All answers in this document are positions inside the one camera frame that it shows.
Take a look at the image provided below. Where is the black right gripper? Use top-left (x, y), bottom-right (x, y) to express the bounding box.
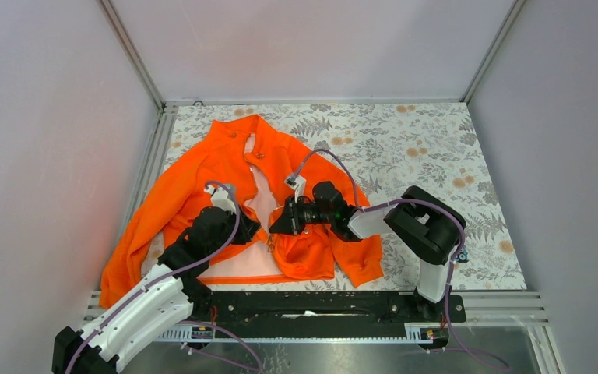
top-left (270, 193), bottom-right (335, 236)

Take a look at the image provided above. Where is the orange zip jacket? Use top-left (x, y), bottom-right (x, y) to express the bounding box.
top-left (99, 115), bottom-right (383, 308)

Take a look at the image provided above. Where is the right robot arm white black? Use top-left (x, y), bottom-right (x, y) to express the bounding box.
top-left (270, 182), bottom-right (466, 321)

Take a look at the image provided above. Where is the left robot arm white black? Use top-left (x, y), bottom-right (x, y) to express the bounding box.
top-left (51, 206), bottom-right (261, 373)

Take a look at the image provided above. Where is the floral patterned table mat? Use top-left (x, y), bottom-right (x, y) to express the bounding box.
top-left (164, 103), bottom-right (526, 291)

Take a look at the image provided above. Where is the small blue black object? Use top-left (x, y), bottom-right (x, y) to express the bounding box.
top-left (456, 249), bottom-right (469, 263)

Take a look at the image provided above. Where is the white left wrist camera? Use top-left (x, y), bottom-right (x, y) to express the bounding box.
top-left (204, 184), bottom-right (237, 213)

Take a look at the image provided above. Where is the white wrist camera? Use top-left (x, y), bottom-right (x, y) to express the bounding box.
top-left (204, 184), bottom-right (237, 213)
top-left (285, 174), bottom-right (307, 202)

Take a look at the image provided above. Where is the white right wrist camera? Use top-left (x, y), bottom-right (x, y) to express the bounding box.
top-left (285, 174), bottom-right (307, 202)

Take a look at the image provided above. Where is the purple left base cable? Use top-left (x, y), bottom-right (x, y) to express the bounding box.
top-left (174, 319), bottom-right (265, 372)

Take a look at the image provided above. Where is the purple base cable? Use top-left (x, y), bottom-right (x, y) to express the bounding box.
top-left (425, 263), bottom-right (512, 374)
top-left (174, 319), bottom-right (265, 372)

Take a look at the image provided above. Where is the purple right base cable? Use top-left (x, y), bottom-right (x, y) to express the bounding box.
top-left (425, 263), bottom-right (512, 374)

